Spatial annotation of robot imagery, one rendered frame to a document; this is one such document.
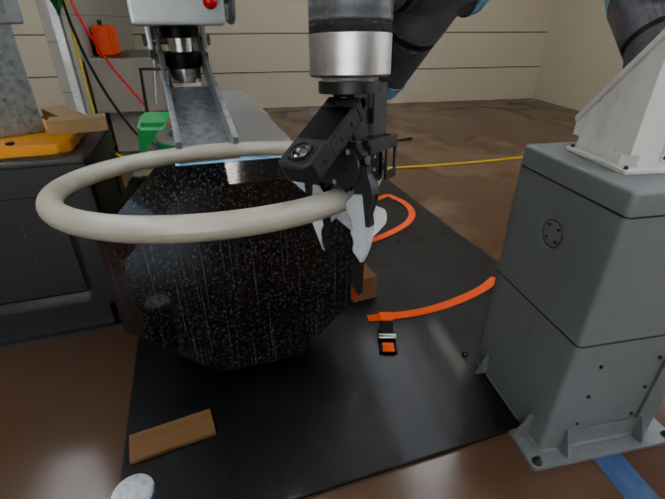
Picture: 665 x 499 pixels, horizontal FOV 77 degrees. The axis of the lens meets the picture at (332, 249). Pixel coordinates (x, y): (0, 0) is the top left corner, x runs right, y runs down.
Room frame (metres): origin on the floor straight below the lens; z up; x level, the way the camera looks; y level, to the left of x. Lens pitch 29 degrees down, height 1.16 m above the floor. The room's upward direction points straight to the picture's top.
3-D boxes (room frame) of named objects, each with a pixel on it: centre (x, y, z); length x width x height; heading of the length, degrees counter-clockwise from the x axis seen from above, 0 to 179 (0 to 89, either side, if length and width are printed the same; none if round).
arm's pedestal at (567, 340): (1.04, -0.79, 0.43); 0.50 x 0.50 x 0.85; 11
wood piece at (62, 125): (1.67, 1.00, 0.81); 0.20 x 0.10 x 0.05; 116
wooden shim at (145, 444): (0.86, 0.50, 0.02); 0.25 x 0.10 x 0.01; 114
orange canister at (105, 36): (4.52, 2.19, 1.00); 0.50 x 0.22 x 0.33; 11
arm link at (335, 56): (0.50, -0.02, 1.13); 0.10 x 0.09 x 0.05; 51
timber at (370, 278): (1.72, -0.09, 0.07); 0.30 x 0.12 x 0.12; 23
